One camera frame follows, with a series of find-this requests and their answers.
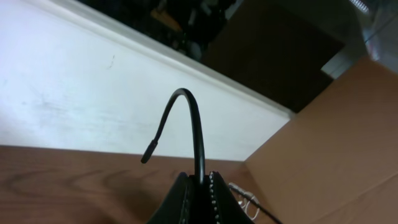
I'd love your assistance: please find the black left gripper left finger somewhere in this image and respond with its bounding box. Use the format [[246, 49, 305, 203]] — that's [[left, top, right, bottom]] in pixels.
[[147, 172, 195, 224]]

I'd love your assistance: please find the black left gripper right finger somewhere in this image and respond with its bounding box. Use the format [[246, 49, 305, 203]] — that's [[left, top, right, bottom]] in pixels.
[[205, 171, 254, 224]]

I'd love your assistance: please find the white USB cable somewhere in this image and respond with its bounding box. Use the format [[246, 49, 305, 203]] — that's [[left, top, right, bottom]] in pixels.
[[228, 182, 261, 221]]

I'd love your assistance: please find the black USB cable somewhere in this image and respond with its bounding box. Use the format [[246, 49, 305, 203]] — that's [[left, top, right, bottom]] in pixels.
[[140, 88, 206, 186], [236, 188, 284, 224]]

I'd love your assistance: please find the brown cardboard box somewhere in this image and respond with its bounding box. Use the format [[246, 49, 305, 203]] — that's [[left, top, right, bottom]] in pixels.
[[246, 57, 397, 223]]

